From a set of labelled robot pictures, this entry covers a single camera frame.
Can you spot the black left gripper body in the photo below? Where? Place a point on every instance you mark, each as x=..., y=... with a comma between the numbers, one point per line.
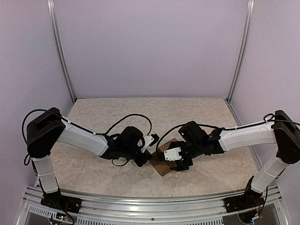
x=130, y=152

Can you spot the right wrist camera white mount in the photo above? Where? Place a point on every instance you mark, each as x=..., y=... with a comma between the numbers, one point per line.
x=170, y=154

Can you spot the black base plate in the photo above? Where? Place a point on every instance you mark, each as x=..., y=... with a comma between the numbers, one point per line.
x=242, y=202
x=61, y=202

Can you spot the left aluminium frame post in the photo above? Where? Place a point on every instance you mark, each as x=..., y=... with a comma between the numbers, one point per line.
x=59, y=49

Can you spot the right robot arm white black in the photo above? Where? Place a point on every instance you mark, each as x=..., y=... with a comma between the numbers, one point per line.
x=275, y=128

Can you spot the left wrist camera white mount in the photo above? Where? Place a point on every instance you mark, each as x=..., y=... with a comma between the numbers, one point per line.
x=147, y=141

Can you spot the brown cardboard paper box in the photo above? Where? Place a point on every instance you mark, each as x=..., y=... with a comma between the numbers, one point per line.
x=163, y=167

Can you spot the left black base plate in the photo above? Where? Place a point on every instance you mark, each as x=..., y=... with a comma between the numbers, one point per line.
x=61, y=202

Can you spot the front aluminium rail frame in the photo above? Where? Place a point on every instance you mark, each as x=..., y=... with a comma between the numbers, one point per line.
x=99, y=209

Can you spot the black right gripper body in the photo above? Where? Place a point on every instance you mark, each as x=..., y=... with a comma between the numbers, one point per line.
x=194, y=150

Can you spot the aluminium frame post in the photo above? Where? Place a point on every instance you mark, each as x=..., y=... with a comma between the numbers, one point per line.
x=59, y=49
x=242, y=50

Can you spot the right aluminium frame post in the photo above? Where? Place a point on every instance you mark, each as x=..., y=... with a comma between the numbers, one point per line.
x=242, y=50

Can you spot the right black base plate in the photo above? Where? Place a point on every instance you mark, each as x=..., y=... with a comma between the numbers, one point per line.
x=242, y=202

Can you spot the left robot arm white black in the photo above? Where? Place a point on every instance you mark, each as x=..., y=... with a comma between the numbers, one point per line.
x=51, y=127

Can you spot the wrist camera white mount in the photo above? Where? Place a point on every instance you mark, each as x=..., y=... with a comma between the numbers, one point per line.
x=147, y=141
x=170, y=154

